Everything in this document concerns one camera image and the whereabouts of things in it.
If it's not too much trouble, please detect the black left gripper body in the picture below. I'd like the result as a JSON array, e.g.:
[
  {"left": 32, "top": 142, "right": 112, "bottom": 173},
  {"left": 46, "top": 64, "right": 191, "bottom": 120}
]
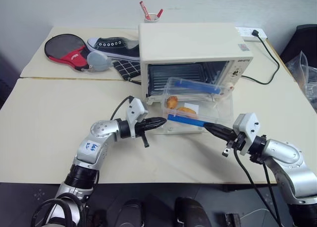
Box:
[{"left": 135, "top": 120, "right": 151, "bottom": 149}]

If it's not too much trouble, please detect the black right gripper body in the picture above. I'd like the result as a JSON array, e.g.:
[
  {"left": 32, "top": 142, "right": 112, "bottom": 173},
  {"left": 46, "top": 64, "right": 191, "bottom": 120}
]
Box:
[{"left": 222, "top": 130, "right": 246, "bottom": 159}]

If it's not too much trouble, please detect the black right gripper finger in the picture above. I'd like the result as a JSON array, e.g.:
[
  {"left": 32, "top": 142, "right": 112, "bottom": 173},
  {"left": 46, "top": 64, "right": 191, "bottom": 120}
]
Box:
[
  {"left": 204, "top": 122, "right": 235, "bottom": 136},
  {"left": 207, "top": 127, "right": 233, "bottom": 141}
]

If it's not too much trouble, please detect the clear blue-clipped food container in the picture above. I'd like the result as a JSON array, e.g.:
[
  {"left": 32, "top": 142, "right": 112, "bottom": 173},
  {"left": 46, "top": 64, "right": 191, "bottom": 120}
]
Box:
[{"left": 160, "top": 76, "right": 223, "bottom": 127}]

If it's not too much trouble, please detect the glass toaster oven door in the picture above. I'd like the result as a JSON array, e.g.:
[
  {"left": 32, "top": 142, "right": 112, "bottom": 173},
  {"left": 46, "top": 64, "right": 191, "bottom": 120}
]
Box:
[{"left": 146, "top": 89, "right": 235, "bottom": 135}]

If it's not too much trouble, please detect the fried food piece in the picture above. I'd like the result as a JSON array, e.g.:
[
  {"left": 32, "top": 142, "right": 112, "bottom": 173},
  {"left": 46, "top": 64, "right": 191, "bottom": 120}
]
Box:
[
  {"left": 166, "top": 95, "right": 179, "bottom": 109},
  {"left": 176, "top": 106, "right": 197, "bottom": 116}
]

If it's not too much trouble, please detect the cream toaster oven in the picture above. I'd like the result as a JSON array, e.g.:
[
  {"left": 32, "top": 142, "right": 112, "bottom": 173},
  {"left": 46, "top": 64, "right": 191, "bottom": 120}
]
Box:
[{"left": 138, "top": 22, "right": 254, "bottom": 106}]

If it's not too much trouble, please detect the black grid-pattern pouch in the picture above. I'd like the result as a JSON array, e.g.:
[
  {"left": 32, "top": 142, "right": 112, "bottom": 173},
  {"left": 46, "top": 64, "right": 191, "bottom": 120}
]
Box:
[{"left": 112, "top": 58, "right": 142, "bottom": 85}]

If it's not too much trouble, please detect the dark rounded shape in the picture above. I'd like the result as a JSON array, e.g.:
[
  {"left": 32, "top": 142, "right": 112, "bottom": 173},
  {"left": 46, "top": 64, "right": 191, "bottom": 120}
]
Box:
[
  {"left": 118, "top": 198, "right": 146, "bottom": 227},
  {"left": 174, "top": 197, "right": 211, "bottom": 227}
]

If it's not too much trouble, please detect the black white canvas sneaker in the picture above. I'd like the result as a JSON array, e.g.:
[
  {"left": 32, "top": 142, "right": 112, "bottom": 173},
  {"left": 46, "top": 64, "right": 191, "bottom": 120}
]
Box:
[{"left": 86, "top": 37, "right": 141, "bottom": 62}]

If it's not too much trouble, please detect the clear plastic bag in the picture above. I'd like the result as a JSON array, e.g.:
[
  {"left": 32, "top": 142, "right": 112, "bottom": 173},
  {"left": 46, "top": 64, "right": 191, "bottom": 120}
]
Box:
[{"left": 288, "top": 51, "right": 317, "bottom": 104}]

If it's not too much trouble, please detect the white power strip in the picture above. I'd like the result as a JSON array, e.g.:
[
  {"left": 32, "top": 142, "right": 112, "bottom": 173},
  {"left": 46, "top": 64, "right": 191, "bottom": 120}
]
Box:
[{"left": 234, "top": 26, "right": 268, "bottom": 42}]

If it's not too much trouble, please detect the white pen cup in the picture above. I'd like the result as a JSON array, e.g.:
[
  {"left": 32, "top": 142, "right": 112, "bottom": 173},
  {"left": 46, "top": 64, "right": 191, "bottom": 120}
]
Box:
[{"left": 144, "top": 12, "right": 160, "bottom": 24}]

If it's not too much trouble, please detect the black red paddle case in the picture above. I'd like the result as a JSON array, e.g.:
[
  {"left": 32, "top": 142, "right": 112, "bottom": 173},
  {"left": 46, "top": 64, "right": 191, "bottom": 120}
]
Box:
[{"left": 44, "top": 33, "right": 89, "bottom": 71}]

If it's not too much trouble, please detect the black chair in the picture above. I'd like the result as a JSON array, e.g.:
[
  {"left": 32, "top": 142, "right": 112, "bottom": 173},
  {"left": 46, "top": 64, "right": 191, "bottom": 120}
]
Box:
[{"left": 279, "top": 24, "right": 317, "bottom": 65}]

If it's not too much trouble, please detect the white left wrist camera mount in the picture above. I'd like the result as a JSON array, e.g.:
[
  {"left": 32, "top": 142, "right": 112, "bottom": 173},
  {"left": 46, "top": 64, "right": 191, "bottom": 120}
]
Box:
[{"left": 125, "top": 98, "right": 150, "bottom": 129}]

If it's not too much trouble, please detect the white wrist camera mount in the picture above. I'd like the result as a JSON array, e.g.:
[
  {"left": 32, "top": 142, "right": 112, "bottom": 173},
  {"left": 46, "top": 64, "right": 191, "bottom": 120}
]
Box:
[
  {"left": 232, "top": 112, "right": 261, "bottom": 156},
  {"left": 125, "top": 98, "right": 150, "bottom": 129}
]

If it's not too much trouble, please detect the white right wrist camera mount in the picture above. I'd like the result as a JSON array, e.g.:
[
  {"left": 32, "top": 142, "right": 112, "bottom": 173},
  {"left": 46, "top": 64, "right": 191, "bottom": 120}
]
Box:
[{"left": 232, "top": 112, "right": 261, "bottom": 156}]

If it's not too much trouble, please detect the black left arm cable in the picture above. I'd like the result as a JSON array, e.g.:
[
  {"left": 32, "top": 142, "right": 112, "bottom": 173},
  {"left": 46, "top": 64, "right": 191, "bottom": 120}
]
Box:
[{"left": 109, "top": 95, "right": 135, "bottom": 121}]

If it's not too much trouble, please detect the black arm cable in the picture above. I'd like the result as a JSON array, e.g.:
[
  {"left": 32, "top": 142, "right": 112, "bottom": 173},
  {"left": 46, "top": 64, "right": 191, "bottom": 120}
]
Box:
[
  {"left": 232, "top": 147, "right": 283, "bottom": 227},
  {"left": 109, "top": 95, "right": 135, "bottom": 121}
]

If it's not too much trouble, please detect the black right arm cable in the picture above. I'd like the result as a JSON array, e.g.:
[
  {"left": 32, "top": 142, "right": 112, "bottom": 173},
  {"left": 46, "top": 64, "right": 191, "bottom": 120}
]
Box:
[{"left": 232, "top": 147, "right": 283, "bottom": 227}]

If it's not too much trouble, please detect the white floor cable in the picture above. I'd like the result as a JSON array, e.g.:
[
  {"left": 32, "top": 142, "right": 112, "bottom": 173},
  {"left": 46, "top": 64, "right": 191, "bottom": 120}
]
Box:
[{"left": 247, "top": 206, "right": 269, "bottom": 219}]

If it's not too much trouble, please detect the black oven power cable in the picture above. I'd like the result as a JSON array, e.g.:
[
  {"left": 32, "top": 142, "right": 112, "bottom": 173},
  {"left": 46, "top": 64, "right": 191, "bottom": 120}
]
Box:
[{"left": 241, "top": 30, "right": 281, "bottom": 85}]

